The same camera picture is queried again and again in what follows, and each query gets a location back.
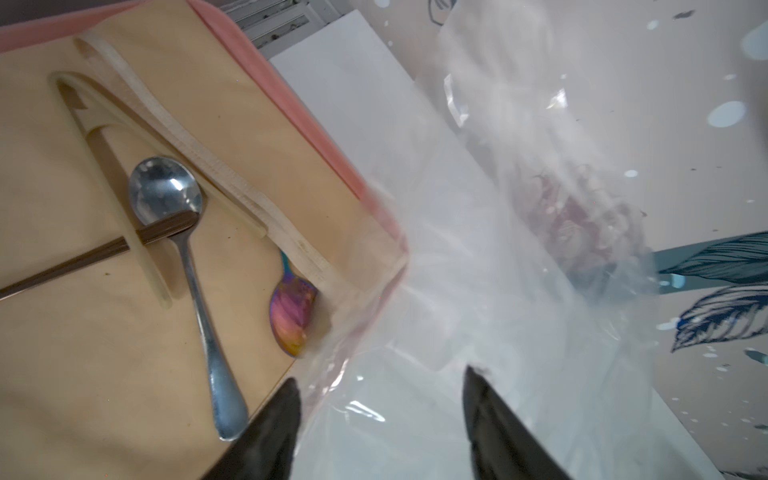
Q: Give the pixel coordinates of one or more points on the bronze long handled spoon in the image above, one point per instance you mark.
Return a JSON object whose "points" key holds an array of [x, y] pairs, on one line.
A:
{"points": [[148, 235]]}

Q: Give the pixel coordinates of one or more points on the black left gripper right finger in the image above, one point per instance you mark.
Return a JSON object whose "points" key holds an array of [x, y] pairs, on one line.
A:
{"points": [[501, 447]]}

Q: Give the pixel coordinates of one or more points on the iridescent small spoon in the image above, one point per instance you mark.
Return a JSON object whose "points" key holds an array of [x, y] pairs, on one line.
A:
{"points": [[290, 309]]}

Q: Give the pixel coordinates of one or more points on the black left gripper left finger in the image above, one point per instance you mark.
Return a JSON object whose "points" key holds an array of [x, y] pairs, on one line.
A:
{"points": [[265, 449]]}

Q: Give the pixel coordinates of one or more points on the clear plastic vacuum bag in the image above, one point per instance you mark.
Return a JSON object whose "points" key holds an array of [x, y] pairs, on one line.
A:
{"points": [[524, 260]]}

